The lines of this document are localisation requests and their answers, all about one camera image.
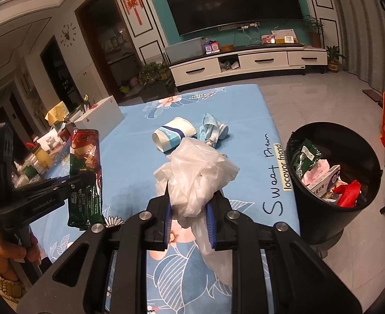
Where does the black wall clock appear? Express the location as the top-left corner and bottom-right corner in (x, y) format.
(60, 23), (78, 46)

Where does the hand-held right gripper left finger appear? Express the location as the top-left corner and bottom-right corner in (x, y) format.
(16, 178), (173, 314)

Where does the white cardboard box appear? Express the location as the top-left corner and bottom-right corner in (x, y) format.
(73, 96), (125, 142)

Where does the dark green snack packet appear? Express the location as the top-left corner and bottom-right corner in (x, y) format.
(292, 139), (327, 179)

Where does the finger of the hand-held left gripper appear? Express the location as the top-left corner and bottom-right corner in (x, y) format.
(14, 171), (97, 201)

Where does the yellow cloth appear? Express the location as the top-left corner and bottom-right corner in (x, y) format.
(45, 101), (67, 125)

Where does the white television cabinet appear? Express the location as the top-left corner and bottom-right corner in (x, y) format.
(169, 44), (328, 87)

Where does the white plastic bag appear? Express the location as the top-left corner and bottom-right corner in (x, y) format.
(154, 138), (240, 285)

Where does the black trash bin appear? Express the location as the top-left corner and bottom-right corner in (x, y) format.
(284, 122), (383, 245)

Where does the tall potted plant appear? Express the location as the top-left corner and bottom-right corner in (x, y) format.
(302, 15), (325, 49)

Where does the white blue paper cup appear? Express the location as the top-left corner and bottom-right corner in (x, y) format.
(151, 117), (198, 154)

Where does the blue floral blanket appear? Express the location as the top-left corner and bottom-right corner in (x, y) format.
(42, 84), (301, 314)

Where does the person's left hand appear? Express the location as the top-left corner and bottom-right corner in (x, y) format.
(0, 226), (43, 265)

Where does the dark brown flat board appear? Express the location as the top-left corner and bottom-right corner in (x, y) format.
(362, 89), (384, 105)

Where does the pink packet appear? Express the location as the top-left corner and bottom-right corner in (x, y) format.
(302, 159), (332, 187)

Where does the black television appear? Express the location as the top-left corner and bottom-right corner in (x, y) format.
(159, 0), (304, 36)

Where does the white printed carton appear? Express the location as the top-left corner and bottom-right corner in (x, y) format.
(312, 165), (341, 197)

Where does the red green wafer packet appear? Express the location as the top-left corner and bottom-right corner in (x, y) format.
(67, 129), (106, 230)

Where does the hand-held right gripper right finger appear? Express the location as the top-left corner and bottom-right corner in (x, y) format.
(207, 194), (364, 314)

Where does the yellow white flat box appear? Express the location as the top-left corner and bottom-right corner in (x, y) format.
(271, 29), (298, 44)

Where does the small potted plant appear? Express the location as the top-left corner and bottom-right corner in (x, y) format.
(325, 45), (345, 72)

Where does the bushy potted plant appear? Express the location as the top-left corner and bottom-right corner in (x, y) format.
(137, 60), (170, 87)

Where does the grey storage bin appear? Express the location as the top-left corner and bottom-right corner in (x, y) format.
(164, 37), (206, 63)

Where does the yellow jar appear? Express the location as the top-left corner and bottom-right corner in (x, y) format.
(32, 142), (53, 167)

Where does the blue face mask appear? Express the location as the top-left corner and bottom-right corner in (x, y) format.
(197, 113), (230, 148)

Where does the grey curtain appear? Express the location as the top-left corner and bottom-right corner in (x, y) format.
(334, 0), (385, 92)

